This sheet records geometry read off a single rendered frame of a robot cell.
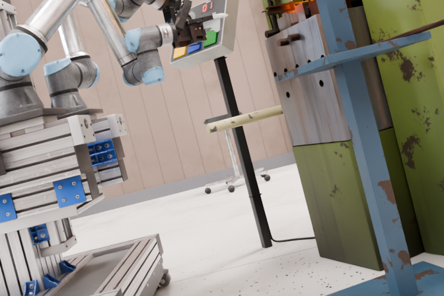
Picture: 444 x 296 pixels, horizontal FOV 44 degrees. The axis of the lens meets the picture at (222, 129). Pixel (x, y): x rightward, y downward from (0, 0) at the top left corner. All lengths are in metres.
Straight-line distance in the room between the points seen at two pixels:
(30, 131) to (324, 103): 0.99
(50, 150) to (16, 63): 0.29
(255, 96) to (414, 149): 3.79
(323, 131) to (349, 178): 0.20
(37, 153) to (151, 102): 4.01
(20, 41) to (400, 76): 1.22
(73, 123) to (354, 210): 1.01
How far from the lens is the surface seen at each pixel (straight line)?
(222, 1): 2.54
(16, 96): 1.81
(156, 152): 5.74
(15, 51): 1.69
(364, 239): 2.04
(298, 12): 2.13
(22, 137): 1.80
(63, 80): 2.29
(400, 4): 1.92
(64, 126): 1.75
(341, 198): 2.06
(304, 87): 2.07
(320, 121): 2.04
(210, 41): 2.46
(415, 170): 2.03
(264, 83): 5.67
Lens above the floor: 0.66
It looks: 1 degrees down
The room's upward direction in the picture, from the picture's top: 14 degrees counter-clockwise
